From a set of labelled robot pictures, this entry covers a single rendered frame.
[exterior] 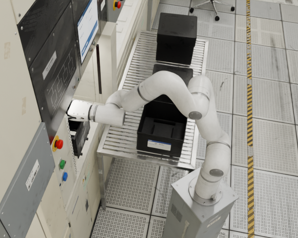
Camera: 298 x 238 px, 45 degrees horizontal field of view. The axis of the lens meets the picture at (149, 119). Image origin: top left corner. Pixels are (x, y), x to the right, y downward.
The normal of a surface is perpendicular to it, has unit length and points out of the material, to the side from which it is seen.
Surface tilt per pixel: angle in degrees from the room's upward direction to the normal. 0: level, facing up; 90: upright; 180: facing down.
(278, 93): 0
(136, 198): 0
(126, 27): 0
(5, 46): 90
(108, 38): 90
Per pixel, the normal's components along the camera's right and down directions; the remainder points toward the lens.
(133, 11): 0.06, -0.66
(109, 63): -0.18, 0.73
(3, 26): 0.98, 0.17
